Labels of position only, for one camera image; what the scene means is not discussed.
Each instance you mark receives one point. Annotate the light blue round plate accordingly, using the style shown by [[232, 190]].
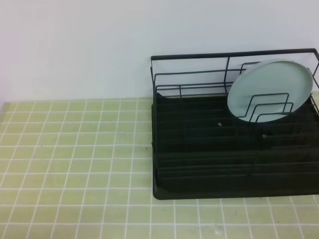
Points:
[[270, 90]]

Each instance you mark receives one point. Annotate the black drip tray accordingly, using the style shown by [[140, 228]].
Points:
[[201, 151]]

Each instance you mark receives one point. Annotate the black wire dish rack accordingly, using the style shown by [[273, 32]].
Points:
[[207, 75]]

